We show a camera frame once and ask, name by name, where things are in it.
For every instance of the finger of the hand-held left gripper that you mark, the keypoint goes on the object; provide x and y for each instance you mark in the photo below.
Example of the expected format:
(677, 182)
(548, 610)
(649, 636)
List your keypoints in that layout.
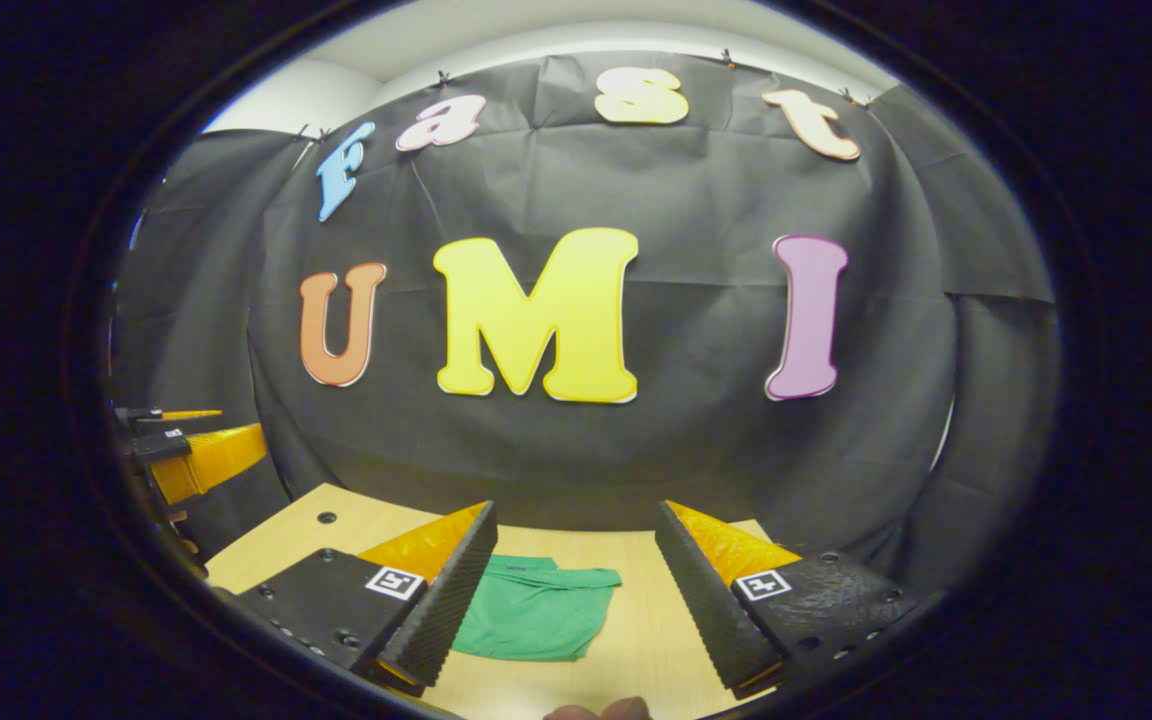
(181, 414)
(216, 455)

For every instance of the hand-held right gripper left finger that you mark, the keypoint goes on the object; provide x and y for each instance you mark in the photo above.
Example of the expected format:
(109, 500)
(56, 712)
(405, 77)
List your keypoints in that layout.
(441, 610)

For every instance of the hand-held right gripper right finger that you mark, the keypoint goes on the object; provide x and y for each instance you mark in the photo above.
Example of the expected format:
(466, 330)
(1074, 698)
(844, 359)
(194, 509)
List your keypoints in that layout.
(711, 610)

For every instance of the green T-shirt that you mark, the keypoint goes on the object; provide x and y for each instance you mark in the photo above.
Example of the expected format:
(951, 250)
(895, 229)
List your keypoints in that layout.
(536, 615)

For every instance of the black backdrop cloth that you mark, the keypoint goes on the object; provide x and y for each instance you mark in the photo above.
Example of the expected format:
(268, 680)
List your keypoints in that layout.
(686, 180)

